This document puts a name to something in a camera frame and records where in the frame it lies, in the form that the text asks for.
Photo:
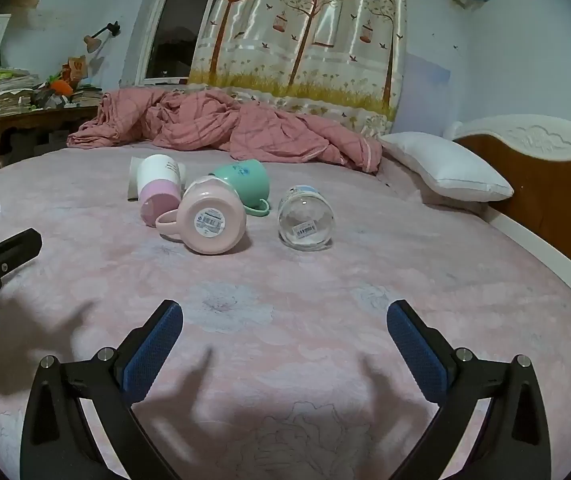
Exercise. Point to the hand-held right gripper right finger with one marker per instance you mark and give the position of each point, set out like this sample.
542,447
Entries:
415,350

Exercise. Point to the tree print curtain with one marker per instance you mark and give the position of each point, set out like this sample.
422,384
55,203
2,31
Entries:
315,35

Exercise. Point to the pink floral bed sheet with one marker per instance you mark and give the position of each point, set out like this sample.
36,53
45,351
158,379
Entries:
290,310

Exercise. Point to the pink mug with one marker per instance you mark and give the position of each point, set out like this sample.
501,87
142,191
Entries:
210,220

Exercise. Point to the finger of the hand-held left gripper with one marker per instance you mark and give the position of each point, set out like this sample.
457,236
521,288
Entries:
15,247

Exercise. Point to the wall lamp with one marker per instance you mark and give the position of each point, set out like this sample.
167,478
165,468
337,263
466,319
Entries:
96,37

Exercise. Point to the white and pink cup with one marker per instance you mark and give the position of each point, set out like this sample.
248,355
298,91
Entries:
160,185

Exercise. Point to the white pillow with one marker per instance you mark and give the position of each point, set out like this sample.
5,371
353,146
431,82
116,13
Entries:
445,170

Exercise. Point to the wooden desk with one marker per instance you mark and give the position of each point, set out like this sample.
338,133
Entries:
30,120

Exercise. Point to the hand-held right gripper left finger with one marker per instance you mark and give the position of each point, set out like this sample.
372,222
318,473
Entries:
153,350

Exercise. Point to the white and brown headboard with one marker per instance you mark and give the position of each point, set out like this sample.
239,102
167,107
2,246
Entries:
550,185

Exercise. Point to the green mug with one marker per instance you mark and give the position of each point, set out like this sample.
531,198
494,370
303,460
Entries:
245,180

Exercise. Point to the clear glass cup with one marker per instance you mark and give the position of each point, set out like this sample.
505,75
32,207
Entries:
305,220

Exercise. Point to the white framed window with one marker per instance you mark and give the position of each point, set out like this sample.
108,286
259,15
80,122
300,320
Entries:
175,30

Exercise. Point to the pink checked blanket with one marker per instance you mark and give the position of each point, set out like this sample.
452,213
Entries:
205,125

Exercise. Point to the stack of papers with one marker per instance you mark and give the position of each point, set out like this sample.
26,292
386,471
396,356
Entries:
10,92

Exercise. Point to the orange toy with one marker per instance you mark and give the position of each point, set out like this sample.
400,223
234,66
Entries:
60,85

